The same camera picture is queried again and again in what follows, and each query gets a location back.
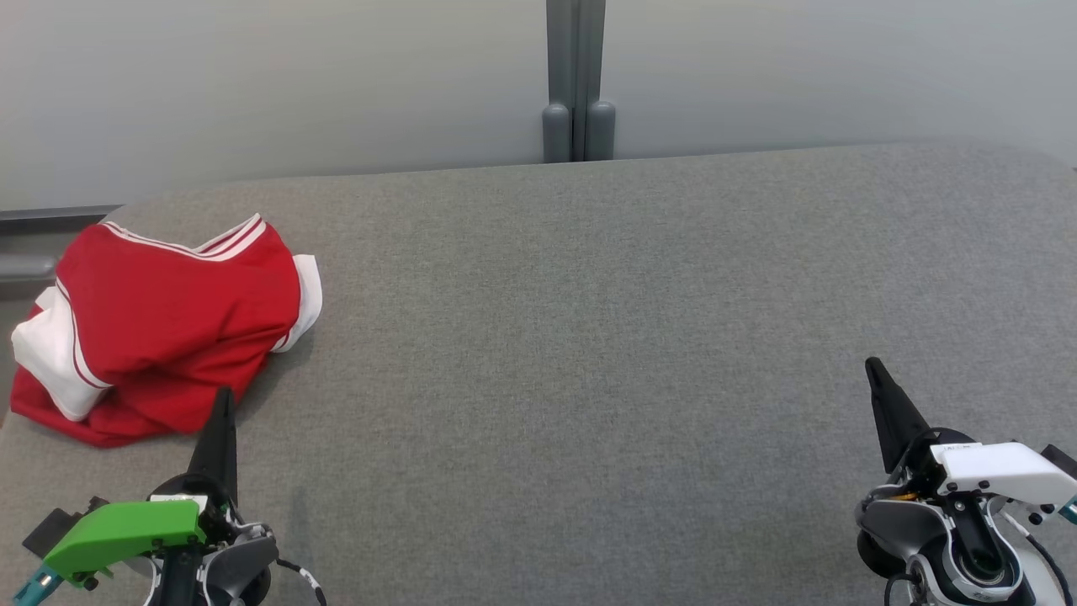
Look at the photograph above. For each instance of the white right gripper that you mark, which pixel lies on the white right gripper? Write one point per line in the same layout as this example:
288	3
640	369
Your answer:
1001	471

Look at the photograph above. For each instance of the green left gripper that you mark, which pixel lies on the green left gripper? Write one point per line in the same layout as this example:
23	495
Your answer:
118	530

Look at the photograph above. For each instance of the red white basketball jersey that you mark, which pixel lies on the red white basketball jersey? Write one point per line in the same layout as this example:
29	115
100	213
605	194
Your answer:
168	311

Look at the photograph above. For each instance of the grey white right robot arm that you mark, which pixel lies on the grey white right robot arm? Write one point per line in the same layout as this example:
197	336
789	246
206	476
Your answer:
900	526

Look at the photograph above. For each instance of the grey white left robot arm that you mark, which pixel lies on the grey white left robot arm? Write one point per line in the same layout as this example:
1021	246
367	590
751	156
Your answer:
244	555

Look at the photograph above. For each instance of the grey metal partition post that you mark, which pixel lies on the grey metal partition post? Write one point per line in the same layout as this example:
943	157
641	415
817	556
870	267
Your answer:
559	84
50	217

